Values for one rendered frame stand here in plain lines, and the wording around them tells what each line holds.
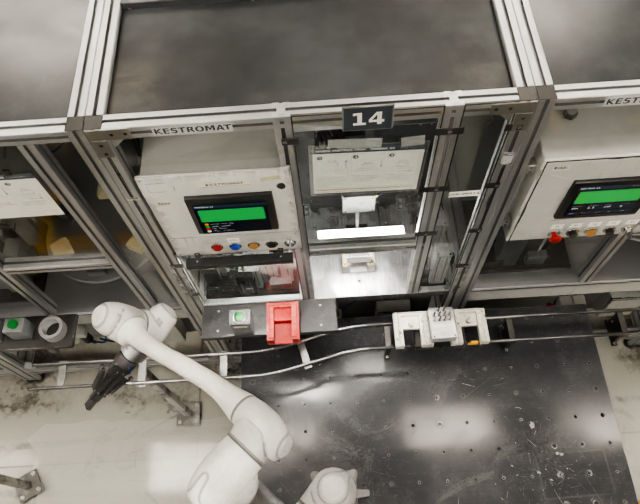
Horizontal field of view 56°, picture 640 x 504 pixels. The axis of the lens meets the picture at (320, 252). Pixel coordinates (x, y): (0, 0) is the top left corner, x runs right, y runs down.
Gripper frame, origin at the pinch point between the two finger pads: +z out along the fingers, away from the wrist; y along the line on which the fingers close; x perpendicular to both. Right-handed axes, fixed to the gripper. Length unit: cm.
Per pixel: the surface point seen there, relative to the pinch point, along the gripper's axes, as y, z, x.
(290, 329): -52, -54, 0
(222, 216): 17, -80, 12
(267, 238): -5, -81, 9
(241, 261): -7, -69, 3
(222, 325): -38, -37, -16
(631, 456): -217, -103, 78
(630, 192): -47, -162, 69
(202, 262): 0, -60, -3
